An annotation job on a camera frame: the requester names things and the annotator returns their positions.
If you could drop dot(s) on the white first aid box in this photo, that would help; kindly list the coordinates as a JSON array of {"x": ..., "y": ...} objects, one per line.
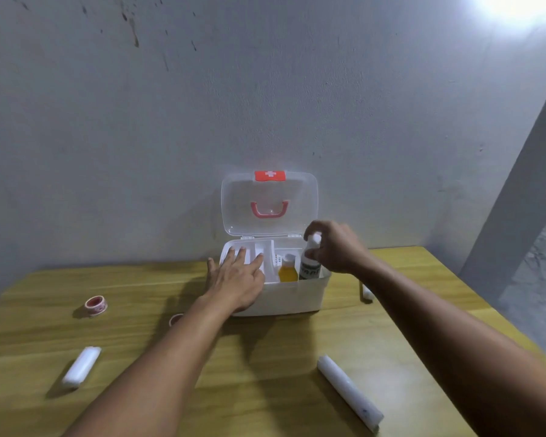
[{"x": 291, "y": 300}]

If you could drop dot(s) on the wooden table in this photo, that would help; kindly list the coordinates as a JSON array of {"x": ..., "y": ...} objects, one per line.
[{"x": 414, "y": 273}]

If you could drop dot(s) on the person's left hand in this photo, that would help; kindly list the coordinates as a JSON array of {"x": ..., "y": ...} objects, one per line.
[{"x": 236, "y": 286}]

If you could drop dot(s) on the person's right hand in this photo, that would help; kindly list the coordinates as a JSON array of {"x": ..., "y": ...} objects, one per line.
[{"x": 341, "y": 250}]

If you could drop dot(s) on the short white gauze roll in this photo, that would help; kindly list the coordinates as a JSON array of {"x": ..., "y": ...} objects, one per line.
[{"x": 82, "y": 366}]

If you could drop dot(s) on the person's left forearm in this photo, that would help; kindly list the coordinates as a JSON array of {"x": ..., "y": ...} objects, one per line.
[{"x": 164, "y": 382}]

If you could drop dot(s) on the yellow small bottle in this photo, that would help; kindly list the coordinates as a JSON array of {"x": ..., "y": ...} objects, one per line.
[{"x": 288, "y": 273}]

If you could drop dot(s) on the long grey-marked white gauze roll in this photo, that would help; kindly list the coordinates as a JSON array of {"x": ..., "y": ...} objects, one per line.
[{"x": 350, "y": 393}]

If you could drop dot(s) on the white green labelled bottle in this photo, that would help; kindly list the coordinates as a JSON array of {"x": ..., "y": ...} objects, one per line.
[{"x": 308, "y": 268}]

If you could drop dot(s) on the person's right forearm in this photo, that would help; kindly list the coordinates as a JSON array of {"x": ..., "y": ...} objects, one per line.
[{"x": 459, "y": 355}]

